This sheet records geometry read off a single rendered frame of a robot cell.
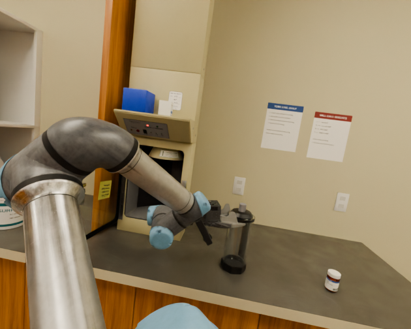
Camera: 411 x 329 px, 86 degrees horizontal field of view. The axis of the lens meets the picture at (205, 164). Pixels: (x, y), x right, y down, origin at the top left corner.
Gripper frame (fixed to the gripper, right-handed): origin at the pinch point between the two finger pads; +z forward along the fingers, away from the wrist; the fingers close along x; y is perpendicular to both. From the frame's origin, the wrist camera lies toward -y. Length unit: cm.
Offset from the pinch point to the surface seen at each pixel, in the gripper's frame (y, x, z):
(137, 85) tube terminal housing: 53, 26, -44
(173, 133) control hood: 32.7, 15.0, -27.2
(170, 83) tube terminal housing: 54, 22, -29
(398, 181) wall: 11, 30, 105
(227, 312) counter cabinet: -28.1, -13.6, -6.2
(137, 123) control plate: 36, 17, -42
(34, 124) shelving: 33, 86, -121
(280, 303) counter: -21.0, -19.2, 9.9
